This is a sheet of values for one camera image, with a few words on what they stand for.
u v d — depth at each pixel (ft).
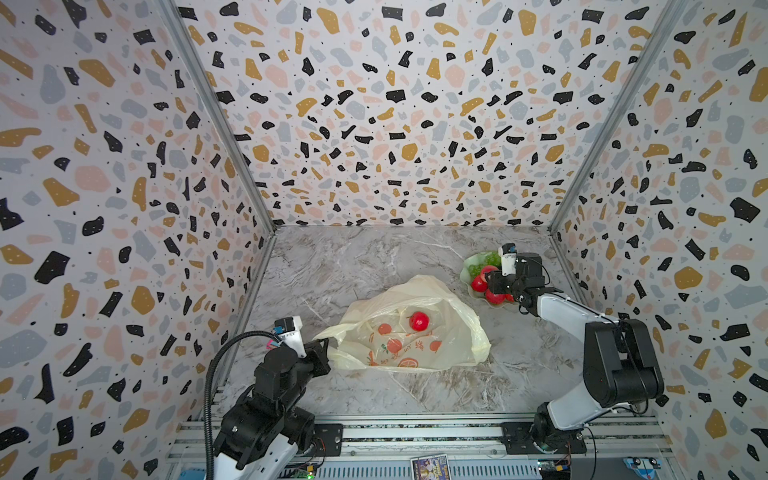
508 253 2.76
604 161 3.21
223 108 2.85
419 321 2.95
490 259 3.41
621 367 1.51
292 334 2.06
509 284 2.67
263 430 1.56
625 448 2.46
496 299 3.05
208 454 1.48
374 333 2.97
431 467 2.26
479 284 3.27
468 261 3.48
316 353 2.02
